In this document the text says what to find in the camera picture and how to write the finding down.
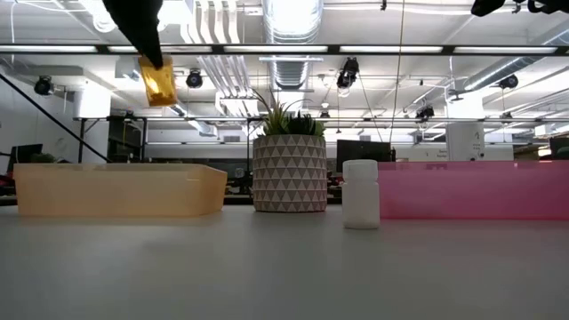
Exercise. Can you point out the translucent pink plastic bin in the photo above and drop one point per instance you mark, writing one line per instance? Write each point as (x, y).
(444, 191)

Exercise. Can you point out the silver ceiling air duct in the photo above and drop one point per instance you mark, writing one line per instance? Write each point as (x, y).
(291, 22)

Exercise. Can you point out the green spiky plant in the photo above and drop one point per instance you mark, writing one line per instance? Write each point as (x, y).
(284, 122)

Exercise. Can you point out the black metal table frame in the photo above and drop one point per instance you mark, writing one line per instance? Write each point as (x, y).
(82, 142)

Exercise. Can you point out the translucent orange plastic bin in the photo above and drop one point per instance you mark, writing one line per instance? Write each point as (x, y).
(111, 191)

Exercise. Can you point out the black computer monitor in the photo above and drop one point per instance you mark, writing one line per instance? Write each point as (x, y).
(26, 153)
(558, 146)
(362, 151)

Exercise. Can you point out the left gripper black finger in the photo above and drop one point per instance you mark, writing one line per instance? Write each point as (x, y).
(135, 22)

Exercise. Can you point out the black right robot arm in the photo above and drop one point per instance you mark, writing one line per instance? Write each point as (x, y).
(486, 5)

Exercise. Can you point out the white opaque pill bottle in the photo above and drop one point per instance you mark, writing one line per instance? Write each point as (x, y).
(360, 200)

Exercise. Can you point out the small green background plant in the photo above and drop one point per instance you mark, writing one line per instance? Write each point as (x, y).
(43, 158)

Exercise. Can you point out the white square pillar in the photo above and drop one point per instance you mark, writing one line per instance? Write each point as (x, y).
(464, 129)

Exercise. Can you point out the black ceiling light rail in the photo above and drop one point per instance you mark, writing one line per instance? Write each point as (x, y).
(333, 49)

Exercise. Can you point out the long thin black bar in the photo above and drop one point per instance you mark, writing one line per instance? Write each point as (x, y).
(378, 119)

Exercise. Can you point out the amber transparent pill bottle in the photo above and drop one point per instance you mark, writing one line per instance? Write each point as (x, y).
(160, 86)

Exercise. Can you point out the black ceiling spotlight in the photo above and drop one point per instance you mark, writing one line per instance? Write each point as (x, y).
(194, 79)
(348, 73)
(43, 85)
(508, 81)
(425, 112)

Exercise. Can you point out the triangle patterned plant pot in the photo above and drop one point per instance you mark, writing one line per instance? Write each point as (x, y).
(289, 173)

